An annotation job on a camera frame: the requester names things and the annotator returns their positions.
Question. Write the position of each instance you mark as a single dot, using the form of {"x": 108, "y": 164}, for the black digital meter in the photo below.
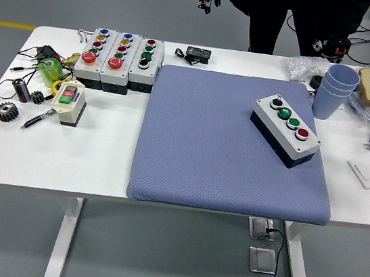
{"x": 199, "y": 53}

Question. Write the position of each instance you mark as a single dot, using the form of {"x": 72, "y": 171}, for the white table leg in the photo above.
{"x": 299, "y": 269}
{"x": 64, "y": 238}

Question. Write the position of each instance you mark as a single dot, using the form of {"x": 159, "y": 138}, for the five-button box with emergency stop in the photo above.
{"x": 86, "y": 71}
{"x": 113, "y": 76}

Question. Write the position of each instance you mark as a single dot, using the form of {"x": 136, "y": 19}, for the black cylindrical capacitor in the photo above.
{"x": 22, "y": 91}

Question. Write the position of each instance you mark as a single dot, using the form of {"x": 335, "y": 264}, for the yellow tape roll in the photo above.
{"x": 55, "y": 86}

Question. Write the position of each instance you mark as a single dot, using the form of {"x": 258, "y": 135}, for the black pen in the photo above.
{"x": 37, "y": 119}

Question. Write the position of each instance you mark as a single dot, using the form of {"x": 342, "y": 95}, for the cream switch box green red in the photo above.
{"x": 69, "y": 109}

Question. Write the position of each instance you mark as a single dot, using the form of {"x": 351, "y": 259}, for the small black block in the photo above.
{"x": 316, "y": 82}

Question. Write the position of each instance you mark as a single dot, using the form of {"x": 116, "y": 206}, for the small black gear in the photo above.
{"x": 37, "y": 97}

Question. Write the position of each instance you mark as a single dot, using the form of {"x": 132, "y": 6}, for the clear bubble wrap bag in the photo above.
{"x": 303, "y": 68}

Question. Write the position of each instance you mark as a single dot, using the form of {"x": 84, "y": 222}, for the metal floor socket plate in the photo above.
{"x": 262, "y": 259}
{"x": 260, "y": 228}

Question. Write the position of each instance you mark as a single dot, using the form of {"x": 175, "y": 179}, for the light blue plastic cup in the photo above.
{"x": 335, "y": 88}
{"x": 326, "y": 104}
{"x": 345, "y": 76}

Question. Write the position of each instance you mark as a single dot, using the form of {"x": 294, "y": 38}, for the four-button grey control box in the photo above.
{"x": 285, "y": 131}
{"x": 140, "y": 76}

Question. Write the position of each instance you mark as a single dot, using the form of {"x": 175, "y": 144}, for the green plastic roll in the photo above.
{"x": 51, "y": 73}

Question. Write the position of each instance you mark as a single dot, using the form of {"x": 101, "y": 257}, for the person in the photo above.
{"x": 265, "y": 19}

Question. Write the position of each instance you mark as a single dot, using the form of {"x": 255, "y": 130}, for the brass fitting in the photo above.
{"x": 71, "y": 58}

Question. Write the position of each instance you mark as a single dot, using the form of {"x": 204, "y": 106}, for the person's left hand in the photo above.
{"x": 331, "y": 48}

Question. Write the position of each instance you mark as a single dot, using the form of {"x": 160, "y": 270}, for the large dark steel gear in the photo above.
{"x": 6, "y": 112}

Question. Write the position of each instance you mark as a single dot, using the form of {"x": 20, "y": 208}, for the blue-grey quilted mat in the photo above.
{"x": 205, "y": 141}

